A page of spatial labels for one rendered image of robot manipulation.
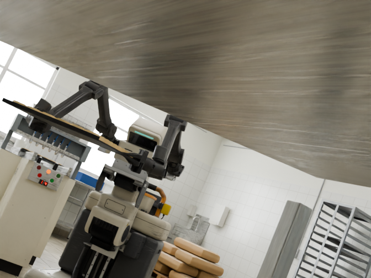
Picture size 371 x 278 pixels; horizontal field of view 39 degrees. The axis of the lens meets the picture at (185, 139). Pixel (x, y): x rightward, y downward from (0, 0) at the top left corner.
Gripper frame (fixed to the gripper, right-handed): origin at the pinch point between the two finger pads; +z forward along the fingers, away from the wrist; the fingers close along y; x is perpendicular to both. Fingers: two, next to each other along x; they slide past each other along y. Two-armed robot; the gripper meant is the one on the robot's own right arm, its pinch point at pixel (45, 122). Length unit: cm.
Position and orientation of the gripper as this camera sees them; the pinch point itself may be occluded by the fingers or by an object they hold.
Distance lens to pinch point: 232.5
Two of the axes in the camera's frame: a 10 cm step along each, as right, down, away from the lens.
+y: 3.9, -9.1, 1.3
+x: 7.4, 3.9, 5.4
